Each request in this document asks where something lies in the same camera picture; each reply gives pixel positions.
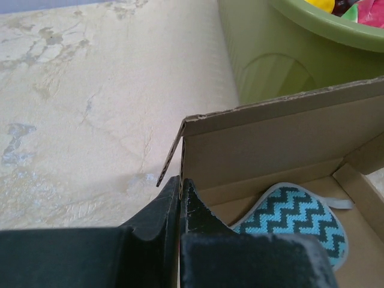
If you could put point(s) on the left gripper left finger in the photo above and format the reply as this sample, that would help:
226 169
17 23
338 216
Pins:
142 252

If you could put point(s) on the blue zigzag sponge pad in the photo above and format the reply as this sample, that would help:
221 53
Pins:
289 208

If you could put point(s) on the brown cardboard paper box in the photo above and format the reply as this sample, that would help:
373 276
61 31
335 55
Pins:
328 140

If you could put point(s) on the green plastic basket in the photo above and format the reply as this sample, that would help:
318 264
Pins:
279 48

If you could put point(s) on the yellow mango toy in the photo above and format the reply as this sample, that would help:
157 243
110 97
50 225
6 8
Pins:
324 5

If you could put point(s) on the red grape bunch in basket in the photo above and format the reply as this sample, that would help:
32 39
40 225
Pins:
341 6

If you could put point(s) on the pink dragon fruit toy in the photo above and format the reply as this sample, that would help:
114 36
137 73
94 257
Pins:
366 12

